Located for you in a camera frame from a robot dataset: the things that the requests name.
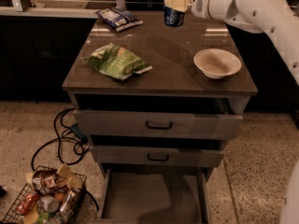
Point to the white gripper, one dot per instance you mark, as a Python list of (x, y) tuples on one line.
[(198, 2)]

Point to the blue pepsi can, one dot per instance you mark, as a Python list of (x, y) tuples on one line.
[(173, 17)]

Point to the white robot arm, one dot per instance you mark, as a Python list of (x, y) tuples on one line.
[(262, 162)]

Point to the grey drawer cabinet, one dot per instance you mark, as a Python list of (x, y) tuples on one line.
[(170, 52)]

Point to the top drawer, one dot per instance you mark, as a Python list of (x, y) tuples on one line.
[(156, 116)]

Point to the drawer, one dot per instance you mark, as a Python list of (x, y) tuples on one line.
[(154, 195), (156, 151), (156, 116)]

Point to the middle drawer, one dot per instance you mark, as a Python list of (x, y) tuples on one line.
[(156, 151)]

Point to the bottom drawer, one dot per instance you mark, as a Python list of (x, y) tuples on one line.
[(154, 195)]

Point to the metallic can in basket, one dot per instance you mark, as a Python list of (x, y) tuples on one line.
[(69, 200)]

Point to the silver can in basket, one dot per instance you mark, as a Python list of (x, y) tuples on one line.
[(49, 204)]

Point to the blue white chip bag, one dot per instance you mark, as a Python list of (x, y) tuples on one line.
[(118, 18)]

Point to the white bowl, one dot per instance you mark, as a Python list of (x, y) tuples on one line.
[(217, 63)]

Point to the green chip bag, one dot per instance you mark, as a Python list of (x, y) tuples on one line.
[(117, 62)]

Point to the brown snack bag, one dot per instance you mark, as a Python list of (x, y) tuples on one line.
[(49, 181)]

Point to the red snack packet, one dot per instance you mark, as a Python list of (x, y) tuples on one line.
[(27, 204)]

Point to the black wire basket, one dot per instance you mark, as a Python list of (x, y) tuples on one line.
[(37, 215)]

